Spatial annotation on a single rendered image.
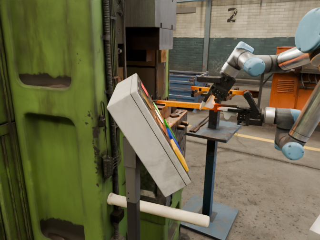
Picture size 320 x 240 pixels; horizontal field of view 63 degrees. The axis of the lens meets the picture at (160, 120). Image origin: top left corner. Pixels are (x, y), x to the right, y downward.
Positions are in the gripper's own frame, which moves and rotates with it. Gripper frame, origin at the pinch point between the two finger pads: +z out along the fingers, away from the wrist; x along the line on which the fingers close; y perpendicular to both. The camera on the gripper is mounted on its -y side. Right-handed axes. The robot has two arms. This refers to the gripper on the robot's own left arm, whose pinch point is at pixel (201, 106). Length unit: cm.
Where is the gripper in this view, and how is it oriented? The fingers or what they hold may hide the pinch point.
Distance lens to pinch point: 131.5
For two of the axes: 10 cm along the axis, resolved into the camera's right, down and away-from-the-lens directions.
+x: 3.5, -2.7, 9.0
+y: 8.1, 5.6, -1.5
